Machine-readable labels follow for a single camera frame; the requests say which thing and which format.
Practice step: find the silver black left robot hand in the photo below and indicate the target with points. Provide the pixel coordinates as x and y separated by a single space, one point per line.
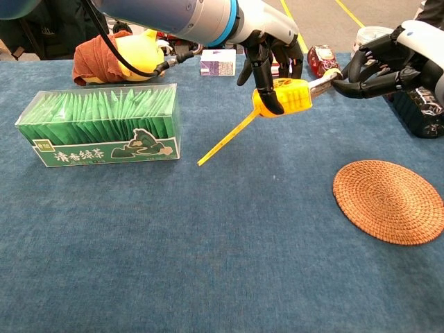
267 27

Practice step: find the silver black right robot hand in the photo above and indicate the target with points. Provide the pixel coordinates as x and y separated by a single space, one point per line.
423 52

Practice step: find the yellow tape measure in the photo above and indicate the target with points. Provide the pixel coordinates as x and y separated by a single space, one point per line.
295 97

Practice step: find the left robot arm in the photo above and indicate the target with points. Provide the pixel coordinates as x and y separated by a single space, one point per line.
156 14

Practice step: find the clear plastic jar of clips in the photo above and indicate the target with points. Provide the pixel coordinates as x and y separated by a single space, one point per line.
371 34

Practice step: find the purple white small carton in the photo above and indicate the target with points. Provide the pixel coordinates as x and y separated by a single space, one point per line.
218 64

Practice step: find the red bottle yellow cap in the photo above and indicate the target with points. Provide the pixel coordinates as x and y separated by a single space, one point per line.
322 59

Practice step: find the black snack package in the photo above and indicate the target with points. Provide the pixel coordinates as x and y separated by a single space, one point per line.
416 118

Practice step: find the yellow plush toy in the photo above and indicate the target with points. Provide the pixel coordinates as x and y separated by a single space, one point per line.
138 55

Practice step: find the round woven rattan coaster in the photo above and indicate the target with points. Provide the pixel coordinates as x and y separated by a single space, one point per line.
385 201

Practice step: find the clear box green tea bags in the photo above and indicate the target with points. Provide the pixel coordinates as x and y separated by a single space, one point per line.
138 138

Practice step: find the brown cloth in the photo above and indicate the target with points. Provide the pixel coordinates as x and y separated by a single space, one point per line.
93 59

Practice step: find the blue table cloth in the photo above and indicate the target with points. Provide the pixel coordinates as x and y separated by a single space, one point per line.
222 243

